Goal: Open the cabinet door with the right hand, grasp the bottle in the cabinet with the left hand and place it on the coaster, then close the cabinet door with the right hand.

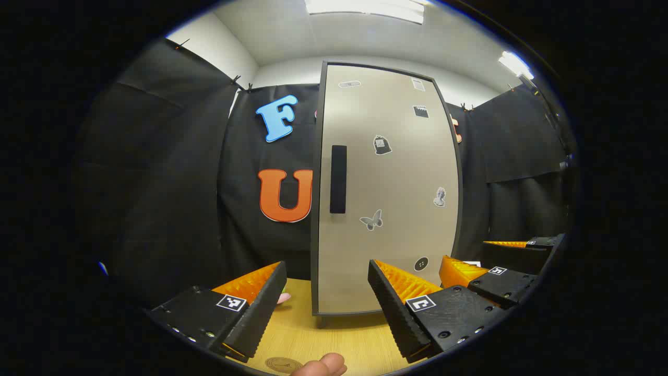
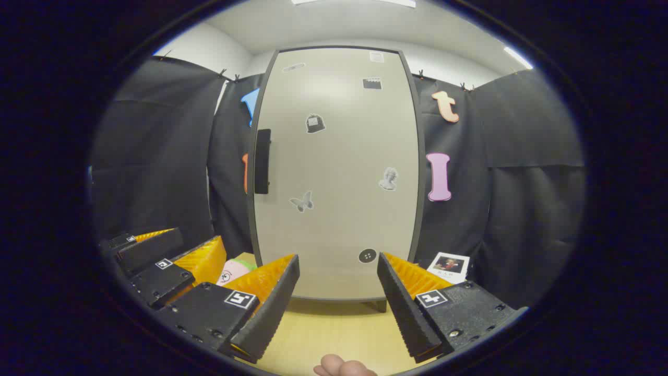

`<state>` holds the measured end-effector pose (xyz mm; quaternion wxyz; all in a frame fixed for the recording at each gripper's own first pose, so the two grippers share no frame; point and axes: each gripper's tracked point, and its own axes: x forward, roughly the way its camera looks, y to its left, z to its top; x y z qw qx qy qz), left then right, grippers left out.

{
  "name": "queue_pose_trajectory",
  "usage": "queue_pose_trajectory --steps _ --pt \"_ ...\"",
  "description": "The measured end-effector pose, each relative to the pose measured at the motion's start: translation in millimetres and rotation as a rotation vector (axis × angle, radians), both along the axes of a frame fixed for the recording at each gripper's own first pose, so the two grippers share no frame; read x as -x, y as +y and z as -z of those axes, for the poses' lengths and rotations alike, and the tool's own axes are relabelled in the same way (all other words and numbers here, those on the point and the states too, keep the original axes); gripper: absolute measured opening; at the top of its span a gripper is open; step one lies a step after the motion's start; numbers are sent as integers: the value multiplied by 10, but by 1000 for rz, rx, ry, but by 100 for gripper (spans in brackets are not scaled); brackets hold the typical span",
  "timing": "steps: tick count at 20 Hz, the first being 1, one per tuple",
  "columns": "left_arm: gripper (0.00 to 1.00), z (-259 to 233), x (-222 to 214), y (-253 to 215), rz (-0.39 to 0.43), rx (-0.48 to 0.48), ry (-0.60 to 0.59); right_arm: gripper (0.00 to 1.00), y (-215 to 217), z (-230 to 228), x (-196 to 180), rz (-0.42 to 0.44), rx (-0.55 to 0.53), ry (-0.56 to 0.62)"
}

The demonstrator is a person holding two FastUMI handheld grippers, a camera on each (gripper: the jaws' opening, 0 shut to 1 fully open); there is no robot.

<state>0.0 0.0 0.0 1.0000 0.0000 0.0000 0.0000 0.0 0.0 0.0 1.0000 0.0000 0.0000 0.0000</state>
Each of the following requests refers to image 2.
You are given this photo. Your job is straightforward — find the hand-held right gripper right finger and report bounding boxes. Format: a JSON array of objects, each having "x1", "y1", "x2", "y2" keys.
[{"x1": 377, "y1": 252, "x2": 529, "y2": 364}]

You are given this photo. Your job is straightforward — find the white printed box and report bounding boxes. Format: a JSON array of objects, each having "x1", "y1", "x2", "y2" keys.
[{"x1": 427, "y1": 252, "x2": 470, "y2": 285}]

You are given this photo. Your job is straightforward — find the ceiling light strip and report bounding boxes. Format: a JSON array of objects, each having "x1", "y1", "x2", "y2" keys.
[{"x1": 291, "y1": 0, "x2": 417, "y2": 8}]

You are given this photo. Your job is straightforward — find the grey cabinet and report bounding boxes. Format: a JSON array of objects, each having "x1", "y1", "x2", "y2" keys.
[{"x1": 246, "y1": 45, "x2": 427, "y2": 314}]

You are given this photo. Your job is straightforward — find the black backdrop cloth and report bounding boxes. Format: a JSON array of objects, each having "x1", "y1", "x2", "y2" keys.
[{"x1": 91, "y1": 55, "x2": 585, "y2": 310}]

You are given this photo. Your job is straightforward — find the beige cabinet door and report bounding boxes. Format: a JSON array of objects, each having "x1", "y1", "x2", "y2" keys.
[{"x1": 249, "y1": 47, "x2": 424, "y2": 302}]

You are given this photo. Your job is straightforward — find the pink and green soft toy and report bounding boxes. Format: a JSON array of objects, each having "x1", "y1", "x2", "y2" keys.
[{"x1": 217, "y1": 260, "x2": 257, "y2": 286}]

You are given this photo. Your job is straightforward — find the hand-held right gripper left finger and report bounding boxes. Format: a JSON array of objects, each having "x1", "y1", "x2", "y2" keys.
[{"x1": 157, "y1": 254, "x2": 301, "y2": 364}]

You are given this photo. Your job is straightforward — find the black door handle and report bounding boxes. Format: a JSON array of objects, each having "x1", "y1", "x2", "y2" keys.
[{"x1": 254, "y1": 128, "x2": 272, "y2": 195}]

